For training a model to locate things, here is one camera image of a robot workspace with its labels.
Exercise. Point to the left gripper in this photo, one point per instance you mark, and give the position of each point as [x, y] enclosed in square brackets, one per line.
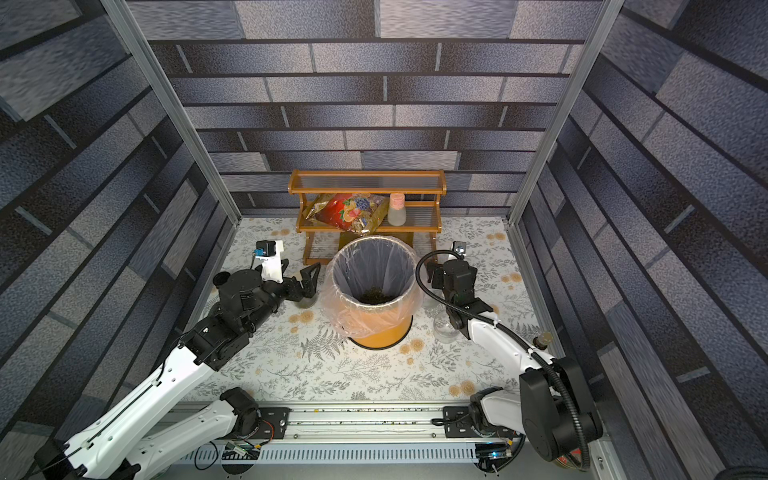
[297, 293]

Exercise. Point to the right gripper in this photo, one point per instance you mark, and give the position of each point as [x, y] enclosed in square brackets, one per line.
[455, 276]

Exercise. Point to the glass tea jar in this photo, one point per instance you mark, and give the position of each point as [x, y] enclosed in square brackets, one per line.
[444, 331]

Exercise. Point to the orange trash bin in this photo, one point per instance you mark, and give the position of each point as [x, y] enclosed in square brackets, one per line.
[381, 336]

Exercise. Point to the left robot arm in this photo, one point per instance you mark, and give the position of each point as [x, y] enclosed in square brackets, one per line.
[121, 445]

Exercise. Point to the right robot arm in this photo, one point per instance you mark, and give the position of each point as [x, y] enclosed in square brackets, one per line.
[553, 407]

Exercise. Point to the clear plastic bin liner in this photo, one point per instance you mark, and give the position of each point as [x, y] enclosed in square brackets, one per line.
[369, 306]

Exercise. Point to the wooden two-tier shelf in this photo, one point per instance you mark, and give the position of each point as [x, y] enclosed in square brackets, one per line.
[423, 216]

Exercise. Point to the pink lidded plastic cup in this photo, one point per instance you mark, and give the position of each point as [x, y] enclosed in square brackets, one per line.
[397, 214]

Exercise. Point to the floral table mat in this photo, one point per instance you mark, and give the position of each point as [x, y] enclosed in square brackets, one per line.
[296, 356]

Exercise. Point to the colourful candy bag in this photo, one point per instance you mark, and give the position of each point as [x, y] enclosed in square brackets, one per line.
[358, 213]

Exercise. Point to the dark red small jar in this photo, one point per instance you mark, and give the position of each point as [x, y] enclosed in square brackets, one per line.
[221, 279]

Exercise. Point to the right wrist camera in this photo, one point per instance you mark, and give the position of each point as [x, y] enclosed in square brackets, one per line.
[459, 249]

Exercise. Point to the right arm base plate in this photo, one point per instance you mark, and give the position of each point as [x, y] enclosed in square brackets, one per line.
[457, 424]

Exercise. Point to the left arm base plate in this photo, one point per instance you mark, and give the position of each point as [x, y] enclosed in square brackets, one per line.
[265, 423]

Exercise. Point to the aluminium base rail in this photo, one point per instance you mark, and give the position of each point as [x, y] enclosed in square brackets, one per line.
[338, 440]

